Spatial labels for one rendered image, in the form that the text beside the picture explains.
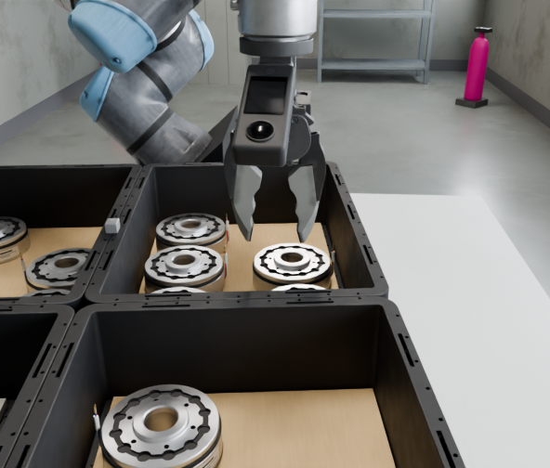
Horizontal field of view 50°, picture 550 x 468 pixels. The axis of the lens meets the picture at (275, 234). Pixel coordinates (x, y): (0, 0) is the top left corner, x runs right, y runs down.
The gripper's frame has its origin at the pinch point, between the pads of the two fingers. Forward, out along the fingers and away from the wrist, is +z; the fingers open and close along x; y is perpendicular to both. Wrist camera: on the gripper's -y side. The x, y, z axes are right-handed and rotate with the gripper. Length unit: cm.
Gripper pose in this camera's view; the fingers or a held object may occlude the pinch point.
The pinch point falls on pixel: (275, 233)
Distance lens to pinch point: 63.7
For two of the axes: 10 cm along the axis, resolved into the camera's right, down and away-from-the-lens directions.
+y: 0.6, -4.4, 9.0
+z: 0.0, 9.0, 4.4
